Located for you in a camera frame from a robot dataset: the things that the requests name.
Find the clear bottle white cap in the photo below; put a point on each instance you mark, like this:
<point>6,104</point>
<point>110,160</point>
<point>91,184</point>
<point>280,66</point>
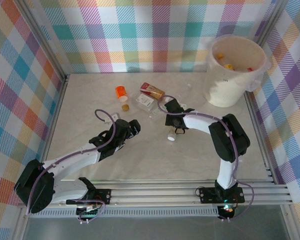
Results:
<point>171,136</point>

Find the square clear rice bottle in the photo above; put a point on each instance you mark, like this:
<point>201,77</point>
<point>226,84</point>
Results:
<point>143,101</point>

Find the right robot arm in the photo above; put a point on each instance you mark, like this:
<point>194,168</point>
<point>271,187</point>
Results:
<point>227,140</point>

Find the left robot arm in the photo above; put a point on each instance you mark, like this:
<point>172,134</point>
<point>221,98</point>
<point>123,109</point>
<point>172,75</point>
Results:
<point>72,158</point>

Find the white round bin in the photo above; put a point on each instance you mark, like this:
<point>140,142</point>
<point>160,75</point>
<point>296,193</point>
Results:
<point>225,92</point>

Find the clear bottle small green label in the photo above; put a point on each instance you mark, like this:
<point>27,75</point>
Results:
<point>156,113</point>

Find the brown bottle cap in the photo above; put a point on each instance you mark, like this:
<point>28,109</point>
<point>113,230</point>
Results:
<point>125,107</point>

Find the plain clear bottle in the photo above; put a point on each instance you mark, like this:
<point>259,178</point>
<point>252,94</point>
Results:
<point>186,90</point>

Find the small orange plastic bottle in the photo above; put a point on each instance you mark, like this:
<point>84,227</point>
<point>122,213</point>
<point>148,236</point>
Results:
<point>121,92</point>

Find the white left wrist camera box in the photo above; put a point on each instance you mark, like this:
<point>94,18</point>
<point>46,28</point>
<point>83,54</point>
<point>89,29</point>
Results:
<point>112,118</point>

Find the aluminium table side rail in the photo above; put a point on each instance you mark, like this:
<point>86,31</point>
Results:
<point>255,120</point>
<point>56,120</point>

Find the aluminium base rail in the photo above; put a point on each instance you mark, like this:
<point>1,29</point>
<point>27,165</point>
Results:
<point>152,196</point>

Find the aluminium frame post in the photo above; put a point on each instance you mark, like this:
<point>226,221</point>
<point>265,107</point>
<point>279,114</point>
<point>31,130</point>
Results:
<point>40,37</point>
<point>271,18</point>

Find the aluminium frame leg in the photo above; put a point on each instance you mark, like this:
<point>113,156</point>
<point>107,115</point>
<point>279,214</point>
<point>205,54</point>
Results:
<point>287,222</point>
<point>21,225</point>

